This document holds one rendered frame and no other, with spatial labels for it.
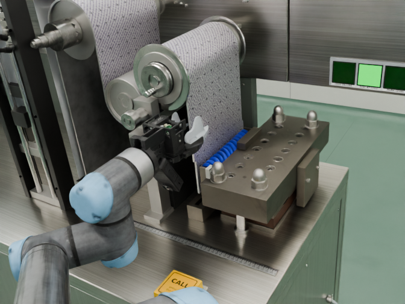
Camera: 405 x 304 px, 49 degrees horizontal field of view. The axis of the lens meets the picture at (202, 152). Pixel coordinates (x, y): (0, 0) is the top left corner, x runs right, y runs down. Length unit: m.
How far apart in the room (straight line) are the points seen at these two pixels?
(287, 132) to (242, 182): 0.26
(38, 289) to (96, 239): 0.21
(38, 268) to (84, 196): 0.13
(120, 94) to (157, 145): 0.25
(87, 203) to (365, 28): 0.72
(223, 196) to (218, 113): 0.22
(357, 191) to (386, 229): 0.36
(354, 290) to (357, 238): 0.36
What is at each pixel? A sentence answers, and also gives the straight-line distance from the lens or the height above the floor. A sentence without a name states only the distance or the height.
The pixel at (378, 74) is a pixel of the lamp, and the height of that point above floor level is 1.19.
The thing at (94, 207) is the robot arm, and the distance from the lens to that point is 0.76.
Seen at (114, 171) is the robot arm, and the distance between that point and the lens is 0.79.
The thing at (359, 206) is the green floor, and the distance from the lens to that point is 2.71.
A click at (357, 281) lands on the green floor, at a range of 2.25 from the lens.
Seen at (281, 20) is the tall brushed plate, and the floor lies 1.30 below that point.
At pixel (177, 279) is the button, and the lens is 0.92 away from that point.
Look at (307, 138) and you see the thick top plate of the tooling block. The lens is 1.16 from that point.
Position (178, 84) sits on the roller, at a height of 1.24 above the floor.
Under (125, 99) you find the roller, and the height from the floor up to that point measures 1.18.
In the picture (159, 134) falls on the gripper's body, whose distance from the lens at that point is 0.87.
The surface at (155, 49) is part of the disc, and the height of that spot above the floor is 1.31.
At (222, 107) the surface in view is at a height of 1.13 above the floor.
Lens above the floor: 1.56
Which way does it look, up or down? 29 degrees down
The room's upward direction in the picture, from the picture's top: 6 degrees counter-clockwise
